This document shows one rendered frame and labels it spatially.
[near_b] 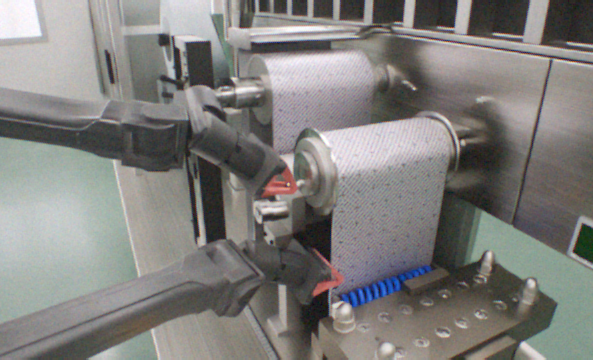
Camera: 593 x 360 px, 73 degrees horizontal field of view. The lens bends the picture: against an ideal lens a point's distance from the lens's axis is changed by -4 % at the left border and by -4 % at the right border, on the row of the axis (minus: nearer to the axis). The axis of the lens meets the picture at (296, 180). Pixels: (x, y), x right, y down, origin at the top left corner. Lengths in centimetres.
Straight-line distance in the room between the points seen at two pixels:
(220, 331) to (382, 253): 37
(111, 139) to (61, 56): 556
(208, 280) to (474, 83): 59
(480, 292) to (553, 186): 23
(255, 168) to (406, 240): 34
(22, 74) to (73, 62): 62
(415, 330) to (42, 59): 578
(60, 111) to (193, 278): 26
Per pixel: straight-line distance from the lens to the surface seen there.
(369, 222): 71
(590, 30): 81
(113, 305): 45
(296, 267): 65
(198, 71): 86
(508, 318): 80
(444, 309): 78
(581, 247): 76
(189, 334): 90
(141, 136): 54
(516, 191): 81
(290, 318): 86
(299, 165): 68
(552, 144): 76
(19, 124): 58
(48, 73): 614
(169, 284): 49
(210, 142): 55
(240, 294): 55
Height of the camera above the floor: 152
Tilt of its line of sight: 25 degrees down
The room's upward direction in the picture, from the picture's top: straight up
